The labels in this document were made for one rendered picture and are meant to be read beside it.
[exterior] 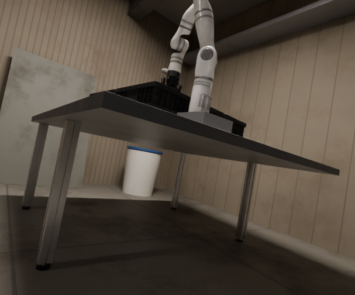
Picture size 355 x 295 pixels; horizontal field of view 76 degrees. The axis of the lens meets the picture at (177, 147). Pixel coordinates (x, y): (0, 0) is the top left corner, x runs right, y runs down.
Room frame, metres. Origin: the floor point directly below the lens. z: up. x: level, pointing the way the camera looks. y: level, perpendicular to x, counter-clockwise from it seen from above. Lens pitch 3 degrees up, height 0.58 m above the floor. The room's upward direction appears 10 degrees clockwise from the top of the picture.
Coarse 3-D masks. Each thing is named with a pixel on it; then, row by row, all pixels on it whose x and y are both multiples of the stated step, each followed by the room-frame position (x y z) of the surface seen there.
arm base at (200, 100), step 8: (200, 80) 1.03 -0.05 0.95; (208, 80) 1.03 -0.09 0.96; (192, 88) 1.07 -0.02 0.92; (200, 88) 1.03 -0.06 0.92; (208, 88) 1.04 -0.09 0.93; (192, 96) 1.05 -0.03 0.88; (200, 96) 1.03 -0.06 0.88; (208, 96) 1.05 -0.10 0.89; (192, 104) 1.04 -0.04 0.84; (200, 104) 1.03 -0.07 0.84; (208, 104) 1.05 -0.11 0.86
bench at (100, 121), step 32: (96, 96) 0.54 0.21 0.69; (64, 128) 1.01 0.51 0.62; (96, 128) 1.20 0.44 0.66; (128, 128) 0.88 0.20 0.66; (160, 128) 0.69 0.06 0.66; (192, 128) 0.67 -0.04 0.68; (32, 160) 1.71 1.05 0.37; (64, 160) 1.00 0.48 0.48; (256, 160) 1.49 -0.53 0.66; (288, 160) 1.05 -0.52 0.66; (32, 192) 1.74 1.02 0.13; (64, 192) 1.02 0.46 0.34
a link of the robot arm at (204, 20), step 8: (200, 16) 1.05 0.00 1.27; (208, 16) 1.05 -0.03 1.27; (200, 24) 1.06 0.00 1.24; (208, 24) 1.05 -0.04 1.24; (200, 32) 1.08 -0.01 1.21; (208, 32) 1.07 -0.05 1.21; (200, 40) 1.10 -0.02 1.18; (208, 40) 1.09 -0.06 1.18; (200, 48) 1.12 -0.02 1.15; (216, 64) 1.09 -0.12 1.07
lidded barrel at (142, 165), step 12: (132, 156) 3.04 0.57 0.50; (144, 156) 3.01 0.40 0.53; (156, 156) 3.09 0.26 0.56; (132, 168) 3.04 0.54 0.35; (144, 168) 3.02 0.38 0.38; (156, 168) 3.15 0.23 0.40; (132, 180) 3.04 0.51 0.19; (144, 180) 3.05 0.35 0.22; (132, 192) 3.04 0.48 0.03; (144, 192) 3.07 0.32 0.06
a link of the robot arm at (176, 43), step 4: (180, 28) 1.20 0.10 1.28; (184, 28) 1.19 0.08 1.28; (176, 32) 1.23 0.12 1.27; (180, 32) 1.21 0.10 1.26; (184, 32) 1.21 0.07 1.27; (188, 32) 1.21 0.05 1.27; (176, 36) 1.22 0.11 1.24; (172, 40) 1.24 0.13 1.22; (176, 40) 1.22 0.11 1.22; (180, 40) 1.23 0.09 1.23; (172, 44) 1.24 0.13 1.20; (176, 44) 1.23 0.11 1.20; (180, 44) 1.24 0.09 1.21; (172, 48) 1.27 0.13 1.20; (176, 48) 1.25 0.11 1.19; (180, 48) 1.25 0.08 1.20
